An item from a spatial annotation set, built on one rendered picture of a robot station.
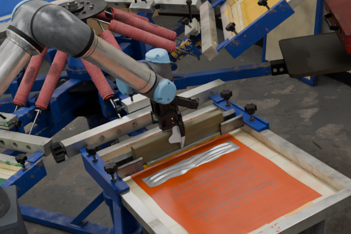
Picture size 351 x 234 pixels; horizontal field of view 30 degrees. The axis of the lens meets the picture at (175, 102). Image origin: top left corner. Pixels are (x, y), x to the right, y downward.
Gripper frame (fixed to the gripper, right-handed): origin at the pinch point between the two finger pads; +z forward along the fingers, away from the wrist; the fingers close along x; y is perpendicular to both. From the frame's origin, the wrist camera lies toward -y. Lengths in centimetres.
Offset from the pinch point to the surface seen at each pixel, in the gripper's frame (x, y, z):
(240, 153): 14.1, -15.2, 5.5
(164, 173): 8.0, 11.4, 4.3
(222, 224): 43.2, 10.9, 5.1
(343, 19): -23, -96, -8
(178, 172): 10.4, 7.3, 4.6
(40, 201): -158, 28, 101
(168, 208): 25.0, 19.2, 5.0
